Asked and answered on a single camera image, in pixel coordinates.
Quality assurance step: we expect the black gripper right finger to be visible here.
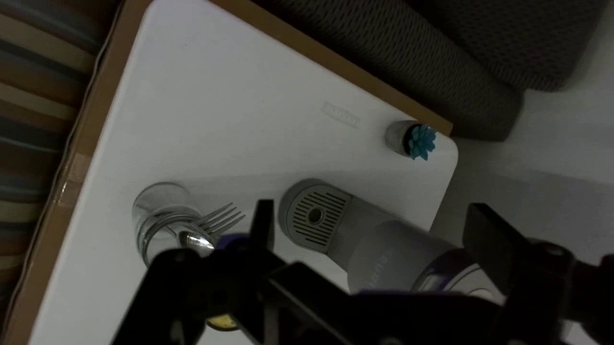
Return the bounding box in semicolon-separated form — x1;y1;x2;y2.
463;202;534;303

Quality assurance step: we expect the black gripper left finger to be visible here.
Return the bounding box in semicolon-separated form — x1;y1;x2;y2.
248;198;288;271

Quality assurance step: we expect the grey coffeemaker chamber lid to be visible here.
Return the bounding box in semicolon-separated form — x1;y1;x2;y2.
411;248;507;301

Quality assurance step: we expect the grey coffeemaker body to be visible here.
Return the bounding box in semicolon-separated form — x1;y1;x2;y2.
278;177;507;303

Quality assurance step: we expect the silver fork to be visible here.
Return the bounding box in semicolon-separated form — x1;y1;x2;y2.
194;202;248;236

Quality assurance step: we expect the dark glass yellow candle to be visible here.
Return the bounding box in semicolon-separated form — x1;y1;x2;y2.
206;311;238;334

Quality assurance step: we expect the clear glass jar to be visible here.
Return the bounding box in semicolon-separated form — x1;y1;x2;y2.
131;181;223;265

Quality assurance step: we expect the small potted blue succulent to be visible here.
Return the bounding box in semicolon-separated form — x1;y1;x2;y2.
384;119;440;161

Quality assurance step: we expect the white rectangular board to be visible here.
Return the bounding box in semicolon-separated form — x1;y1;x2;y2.
27;0;461;345

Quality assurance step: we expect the white table board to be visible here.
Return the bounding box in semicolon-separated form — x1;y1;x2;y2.
0;0;455;345

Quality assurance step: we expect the dark grey fabric seat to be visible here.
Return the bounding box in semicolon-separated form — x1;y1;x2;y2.
252;0;610;144

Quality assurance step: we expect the striped fabric sofa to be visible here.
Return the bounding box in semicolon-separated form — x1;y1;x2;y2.
0;0;123;309

